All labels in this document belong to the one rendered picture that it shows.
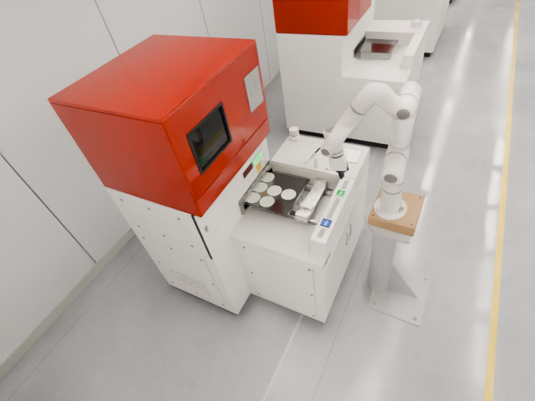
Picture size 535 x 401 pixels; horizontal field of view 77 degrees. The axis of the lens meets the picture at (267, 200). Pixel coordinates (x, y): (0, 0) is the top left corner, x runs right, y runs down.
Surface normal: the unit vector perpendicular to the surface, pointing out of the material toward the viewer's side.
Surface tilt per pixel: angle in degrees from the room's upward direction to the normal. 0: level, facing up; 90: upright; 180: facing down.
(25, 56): 90
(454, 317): 0
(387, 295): 0
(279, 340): 0
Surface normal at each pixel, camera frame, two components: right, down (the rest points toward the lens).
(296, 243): -0.14, -0.70
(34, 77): 0.88, 0.24
